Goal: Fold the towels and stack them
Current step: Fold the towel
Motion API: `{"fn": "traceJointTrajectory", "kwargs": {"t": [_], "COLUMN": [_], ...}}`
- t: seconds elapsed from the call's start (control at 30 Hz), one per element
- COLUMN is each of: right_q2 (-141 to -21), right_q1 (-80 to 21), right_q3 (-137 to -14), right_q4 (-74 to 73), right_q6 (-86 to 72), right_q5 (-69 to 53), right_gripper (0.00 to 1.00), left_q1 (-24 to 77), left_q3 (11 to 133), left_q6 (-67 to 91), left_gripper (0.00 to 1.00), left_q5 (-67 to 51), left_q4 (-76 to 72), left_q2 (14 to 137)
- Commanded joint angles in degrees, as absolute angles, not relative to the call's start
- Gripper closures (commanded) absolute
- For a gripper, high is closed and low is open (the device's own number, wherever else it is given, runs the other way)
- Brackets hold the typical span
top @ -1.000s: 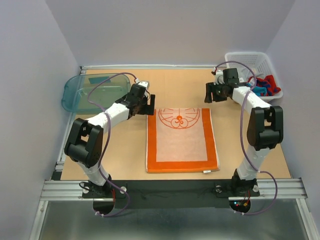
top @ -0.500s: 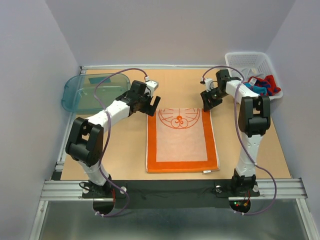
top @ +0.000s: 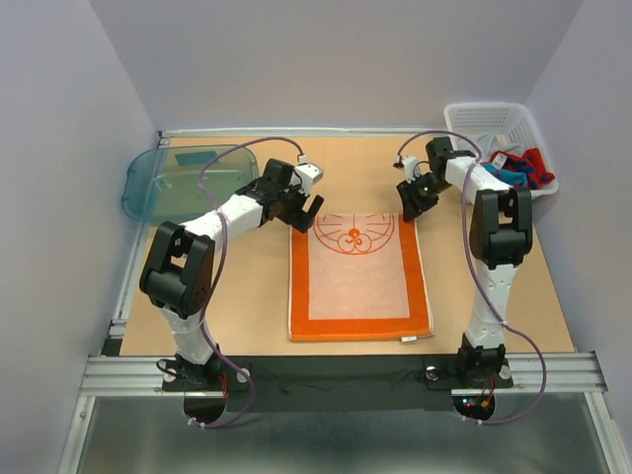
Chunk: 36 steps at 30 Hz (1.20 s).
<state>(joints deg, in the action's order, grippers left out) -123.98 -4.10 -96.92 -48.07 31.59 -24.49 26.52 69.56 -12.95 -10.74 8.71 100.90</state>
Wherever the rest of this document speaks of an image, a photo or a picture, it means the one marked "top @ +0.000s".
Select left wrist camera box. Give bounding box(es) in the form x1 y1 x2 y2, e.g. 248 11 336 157
291 163 324 196

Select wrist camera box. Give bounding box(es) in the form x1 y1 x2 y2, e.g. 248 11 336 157
401 156 421 183
291 163 324 196

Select aluminium frame rail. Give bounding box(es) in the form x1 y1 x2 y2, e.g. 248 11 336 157
80 353 607 397

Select red and blue cloth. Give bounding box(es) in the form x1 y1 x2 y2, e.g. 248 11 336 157
492 148 556 191

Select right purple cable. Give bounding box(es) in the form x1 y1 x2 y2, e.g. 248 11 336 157
396 129 548 426

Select teal translucent plastic tub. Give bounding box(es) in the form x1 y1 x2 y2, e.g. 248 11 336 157
120 144 260 224

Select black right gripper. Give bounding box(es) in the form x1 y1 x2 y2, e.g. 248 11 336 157
395 173 451 222

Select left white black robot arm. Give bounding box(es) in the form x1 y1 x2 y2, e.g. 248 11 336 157
139 159 324 390

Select teal and red cloth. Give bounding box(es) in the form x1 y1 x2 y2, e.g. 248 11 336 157
483 163 528 189

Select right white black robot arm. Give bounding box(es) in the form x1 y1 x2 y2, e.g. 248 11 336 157
394 152 532 385

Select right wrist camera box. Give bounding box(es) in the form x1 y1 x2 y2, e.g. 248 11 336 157
401 156 421 183

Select white perforated plastic basket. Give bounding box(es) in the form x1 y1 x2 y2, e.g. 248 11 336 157
443 102 557 175

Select orange and white towel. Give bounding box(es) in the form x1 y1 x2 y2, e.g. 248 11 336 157
288 213 434 343

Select grey folded cloth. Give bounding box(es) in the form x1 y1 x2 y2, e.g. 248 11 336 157
469 134 525 158

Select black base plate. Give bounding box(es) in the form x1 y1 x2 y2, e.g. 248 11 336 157
156 355 513 416

